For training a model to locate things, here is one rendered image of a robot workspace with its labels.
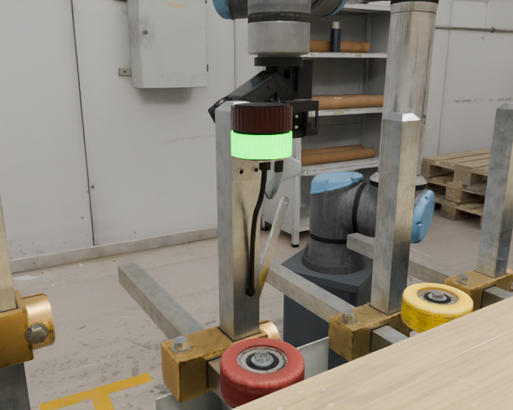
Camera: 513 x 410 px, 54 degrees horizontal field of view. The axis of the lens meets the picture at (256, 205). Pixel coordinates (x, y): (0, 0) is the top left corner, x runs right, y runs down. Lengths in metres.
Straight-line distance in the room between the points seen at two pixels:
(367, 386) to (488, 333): 0.17
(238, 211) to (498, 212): 0.50
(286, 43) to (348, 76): 3.23
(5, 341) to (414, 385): 0.36
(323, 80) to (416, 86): 2.49
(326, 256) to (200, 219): 2.11
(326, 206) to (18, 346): 1.05
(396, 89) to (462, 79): 3.53
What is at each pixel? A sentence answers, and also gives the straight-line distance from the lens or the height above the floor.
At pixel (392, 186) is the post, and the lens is 0.69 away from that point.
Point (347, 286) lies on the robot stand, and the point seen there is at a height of 0.59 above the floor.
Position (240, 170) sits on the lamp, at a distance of 0.52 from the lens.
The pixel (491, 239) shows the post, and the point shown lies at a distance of 0.92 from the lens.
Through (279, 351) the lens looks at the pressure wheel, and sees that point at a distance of 0.51.
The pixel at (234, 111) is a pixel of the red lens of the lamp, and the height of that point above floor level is 1.13.
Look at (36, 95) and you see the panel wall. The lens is 3.10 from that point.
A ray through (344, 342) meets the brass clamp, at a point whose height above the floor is 0.81.
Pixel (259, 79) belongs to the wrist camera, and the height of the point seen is 1.15.
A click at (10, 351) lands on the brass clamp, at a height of 0.94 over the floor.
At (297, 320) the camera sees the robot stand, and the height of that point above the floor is 0.44.
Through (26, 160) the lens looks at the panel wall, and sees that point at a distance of 3.13.
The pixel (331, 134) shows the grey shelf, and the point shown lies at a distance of 3.89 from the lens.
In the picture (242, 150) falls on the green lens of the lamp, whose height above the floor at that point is 1.10.
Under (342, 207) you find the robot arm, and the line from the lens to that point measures 1.40.
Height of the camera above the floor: 1.17
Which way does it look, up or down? 16 degrees down
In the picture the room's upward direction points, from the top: straight up
